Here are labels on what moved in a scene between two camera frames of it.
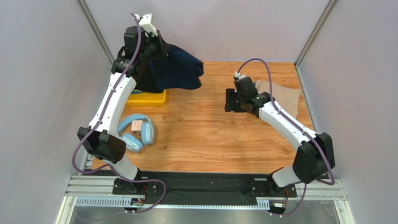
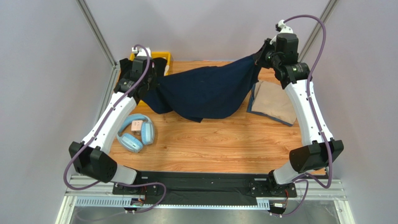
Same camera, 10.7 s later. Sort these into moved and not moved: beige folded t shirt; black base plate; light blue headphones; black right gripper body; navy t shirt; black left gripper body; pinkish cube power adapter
Moved: black left gripper body; navy t shirt; black right gripper body
Not moved: beige folded t shirt; black base plate; light blue headphones; pinkish cube power adapter
